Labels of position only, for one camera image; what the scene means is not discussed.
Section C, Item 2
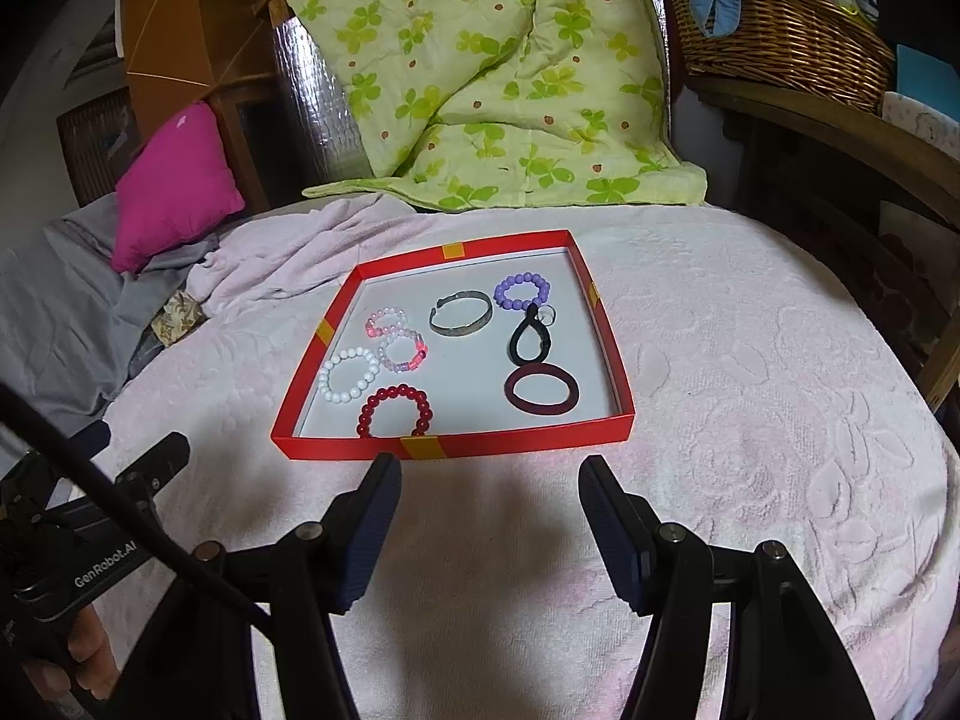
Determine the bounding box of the brown wicker drawer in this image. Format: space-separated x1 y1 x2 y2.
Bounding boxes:
56 90 140 200

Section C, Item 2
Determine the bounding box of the silver cuff bangle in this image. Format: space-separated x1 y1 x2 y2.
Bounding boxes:
429 289 494 338

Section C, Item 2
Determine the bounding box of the small floral patterned cloth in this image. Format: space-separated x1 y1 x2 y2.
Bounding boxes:
151 292 207 346

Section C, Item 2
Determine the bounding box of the dark wooden shelf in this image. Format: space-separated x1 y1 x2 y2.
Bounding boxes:
682 71 960 413

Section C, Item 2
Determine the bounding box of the white patterned box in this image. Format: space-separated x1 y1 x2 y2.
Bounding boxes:
881 90 960 158

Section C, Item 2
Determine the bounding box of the white pearl bracelet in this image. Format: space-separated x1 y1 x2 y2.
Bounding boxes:
319 345 380 406

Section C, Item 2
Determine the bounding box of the person's left hand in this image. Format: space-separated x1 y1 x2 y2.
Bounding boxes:
21 602 125 720

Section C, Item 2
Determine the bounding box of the black loop strap with ring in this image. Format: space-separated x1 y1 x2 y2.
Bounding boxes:
510 304 557 367

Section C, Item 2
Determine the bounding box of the dark maroon hair tie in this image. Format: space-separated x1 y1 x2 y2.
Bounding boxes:
504 364 580 416

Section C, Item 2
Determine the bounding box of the grey cloth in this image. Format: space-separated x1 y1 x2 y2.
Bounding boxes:
0 195 226 451

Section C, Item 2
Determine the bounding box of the green floral quilt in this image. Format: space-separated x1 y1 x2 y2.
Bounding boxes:
274 0 710 212

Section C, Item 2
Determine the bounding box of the purple bead bracelet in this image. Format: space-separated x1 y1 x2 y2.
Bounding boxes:
493 272 542 310

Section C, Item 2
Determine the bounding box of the wooden furniture frame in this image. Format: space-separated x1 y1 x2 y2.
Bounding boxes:
206 79 275 215

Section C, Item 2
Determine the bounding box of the pink clear bead bracelet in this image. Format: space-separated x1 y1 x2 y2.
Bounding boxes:
365 307 413 342
379 330 430 374

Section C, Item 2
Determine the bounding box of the wicker basket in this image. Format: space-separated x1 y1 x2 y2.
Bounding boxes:
667 0 897 113

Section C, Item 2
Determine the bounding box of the magenta pillow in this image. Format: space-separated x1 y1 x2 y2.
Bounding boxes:
111 101 247 273

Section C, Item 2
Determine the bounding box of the red bead bracelet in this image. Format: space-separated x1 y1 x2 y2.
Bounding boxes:
357 385 436 440

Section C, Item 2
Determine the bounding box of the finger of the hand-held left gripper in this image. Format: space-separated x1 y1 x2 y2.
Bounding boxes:
73 420 113 460
120 431 192 500

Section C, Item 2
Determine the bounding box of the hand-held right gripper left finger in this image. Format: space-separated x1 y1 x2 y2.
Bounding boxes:
135 452 404 720

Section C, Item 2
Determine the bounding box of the orange cardboard box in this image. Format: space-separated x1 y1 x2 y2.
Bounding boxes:
120 0 271 110

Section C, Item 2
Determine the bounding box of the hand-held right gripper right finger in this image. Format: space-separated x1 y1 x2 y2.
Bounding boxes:
579 454 875 720

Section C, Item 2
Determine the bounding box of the teal card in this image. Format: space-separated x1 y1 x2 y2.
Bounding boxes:
896 45 950 95

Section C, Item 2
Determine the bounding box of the red cardboard box lid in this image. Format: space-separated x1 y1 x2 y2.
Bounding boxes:
271 230 637 462

